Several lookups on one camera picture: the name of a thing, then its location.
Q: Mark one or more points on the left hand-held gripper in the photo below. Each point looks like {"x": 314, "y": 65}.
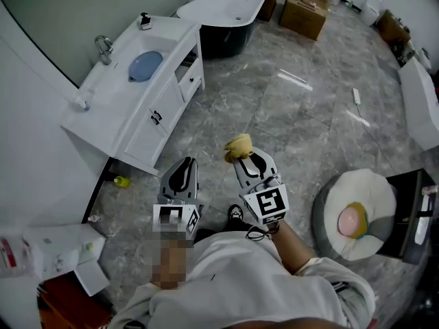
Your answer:
{"x": 178, "y": 214}

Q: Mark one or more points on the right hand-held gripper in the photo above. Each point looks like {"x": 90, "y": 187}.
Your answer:
{"x": 269, "y": 202}

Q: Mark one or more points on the yellow sponge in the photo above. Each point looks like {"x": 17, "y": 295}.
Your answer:
{"x": 240, "y": 146}

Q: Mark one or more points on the blue round bowl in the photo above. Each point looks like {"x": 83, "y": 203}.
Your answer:
{"x": 145, "y": 65}

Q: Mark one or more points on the person's right forearm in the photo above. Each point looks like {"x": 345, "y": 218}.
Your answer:
{"x": 295, "y": 249}

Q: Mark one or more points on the person's left forearm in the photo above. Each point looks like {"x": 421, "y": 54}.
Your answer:
{"x": 171, "y": 262}

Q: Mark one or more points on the person's black shoe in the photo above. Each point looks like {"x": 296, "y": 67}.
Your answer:
{"x": 236, "y": 216}

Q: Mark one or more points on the small yellow bottle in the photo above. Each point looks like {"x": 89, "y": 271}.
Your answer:
{"x": 122, "y": 182}

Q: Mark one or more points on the person's dark trousers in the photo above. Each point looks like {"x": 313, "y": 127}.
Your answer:
{"x": 219, "y": 230}

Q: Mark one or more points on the small clear bottle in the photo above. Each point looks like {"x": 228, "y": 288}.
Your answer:
{"x": 94, "y": 218}

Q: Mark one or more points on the white sink vanity cabinet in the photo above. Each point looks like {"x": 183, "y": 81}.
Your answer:
{"x": 113, "y": 115}

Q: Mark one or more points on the pink ball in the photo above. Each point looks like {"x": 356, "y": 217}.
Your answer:
{"x": 350, "y": 221}

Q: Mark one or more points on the white egg-shaped cushion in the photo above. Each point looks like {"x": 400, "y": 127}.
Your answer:
{"x": 363, "y": 190}

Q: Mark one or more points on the person's white shirt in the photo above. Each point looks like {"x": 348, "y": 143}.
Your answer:
{"x": 247, "y": 286}

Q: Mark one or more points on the white foam pump bottle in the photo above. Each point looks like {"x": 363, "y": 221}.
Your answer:
{"x": 83, "y": 104}

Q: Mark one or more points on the white power strip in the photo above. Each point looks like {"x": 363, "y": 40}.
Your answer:
{"x": 357, "y": 95}

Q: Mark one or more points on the small white box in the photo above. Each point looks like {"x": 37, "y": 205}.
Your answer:
{"x": 92, "y": 279}

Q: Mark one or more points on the large white box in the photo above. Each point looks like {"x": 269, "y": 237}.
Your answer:
{"x": 58, "y": 252}

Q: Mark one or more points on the black cabinet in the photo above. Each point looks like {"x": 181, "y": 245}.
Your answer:
{"x": 404, "y": 190}

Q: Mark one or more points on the chrome faucet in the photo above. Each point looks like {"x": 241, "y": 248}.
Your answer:
{"x": 103, "y": 51}

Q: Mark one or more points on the large brown cardboard box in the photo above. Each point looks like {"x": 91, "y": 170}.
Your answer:
{"x": 302, "y": 17}

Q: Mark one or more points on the black pump soap dispenser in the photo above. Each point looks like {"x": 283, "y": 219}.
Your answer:
{"x": 146, "y": 22}

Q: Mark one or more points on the red board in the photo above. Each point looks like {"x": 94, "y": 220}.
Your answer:
{"x": 68, "y": 303}

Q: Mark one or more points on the white bathtub with black outside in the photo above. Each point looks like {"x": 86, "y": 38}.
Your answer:
{"x": 223, "y": 9}

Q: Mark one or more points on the large white cabinet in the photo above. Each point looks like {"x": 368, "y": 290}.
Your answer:
{"x": 422, "y": 105}

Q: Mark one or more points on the plastic bag with red label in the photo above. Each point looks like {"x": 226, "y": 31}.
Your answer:
{"x": 12, "y": 257}

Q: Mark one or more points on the white waste bin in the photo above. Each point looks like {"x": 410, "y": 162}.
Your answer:
{"x": 372, "y": 9}

